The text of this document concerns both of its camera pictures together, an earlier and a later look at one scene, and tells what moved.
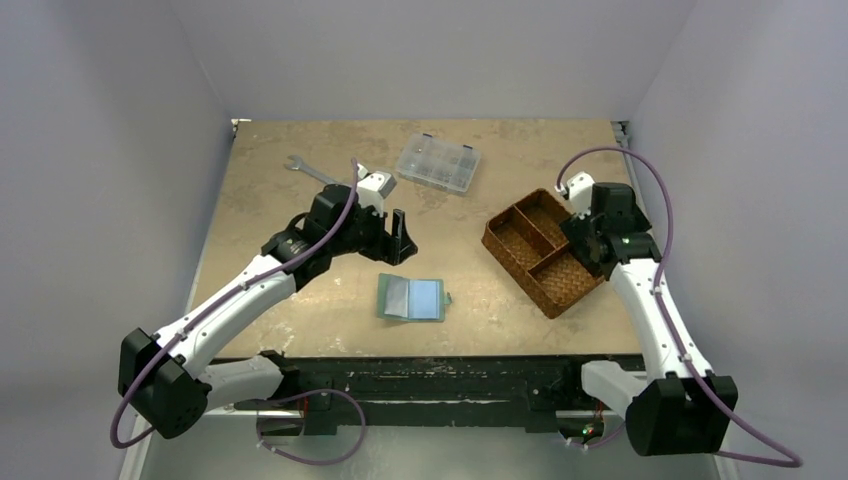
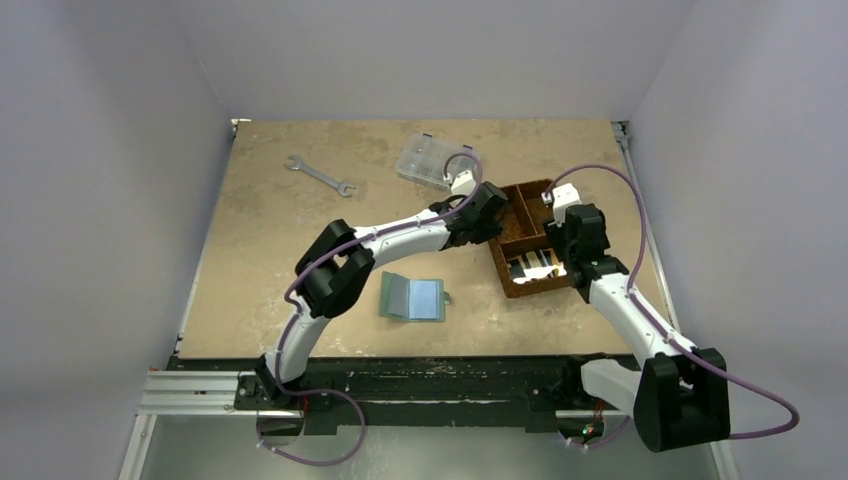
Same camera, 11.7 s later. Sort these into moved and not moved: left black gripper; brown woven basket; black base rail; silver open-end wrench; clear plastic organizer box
Moved: left black gripper; brown woven basket
Not moved: black base rail; clear plastic organizer box; silver open-end wrench
